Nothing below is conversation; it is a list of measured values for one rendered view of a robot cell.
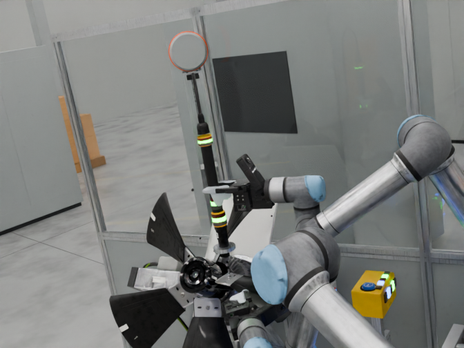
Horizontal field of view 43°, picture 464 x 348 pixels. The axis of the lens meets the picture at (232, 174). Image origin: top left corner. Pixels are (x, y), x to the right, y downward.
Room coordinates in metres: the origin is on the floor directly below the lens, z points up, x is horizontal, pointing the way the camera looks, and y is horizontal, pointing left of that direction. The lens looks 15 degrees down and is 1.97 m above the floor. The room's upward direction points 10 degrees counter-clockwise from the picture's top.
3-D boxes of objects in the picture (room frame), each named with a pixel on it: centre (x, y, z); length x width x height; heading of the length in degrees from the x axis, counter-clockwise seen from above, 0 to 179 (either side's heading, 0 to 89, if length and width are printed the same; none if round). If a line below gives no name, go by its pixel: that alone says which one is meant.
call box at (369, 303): (1.76, -0.40, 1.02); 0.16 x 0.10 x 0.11; 147
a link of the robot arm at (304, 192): (1.60, -0.20, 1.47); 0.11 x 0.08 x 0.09; 67
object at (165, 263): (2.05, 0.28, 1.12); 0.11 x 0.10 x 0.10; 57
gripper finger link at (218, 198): (1.68, 0.06, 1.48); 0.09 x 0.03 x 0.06; 76
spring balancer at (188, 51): (2.43, 0.09, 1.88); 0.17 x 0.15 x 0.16; 57
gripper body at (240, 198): (1.66, -0.05, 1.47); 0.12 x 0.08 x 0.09; 67
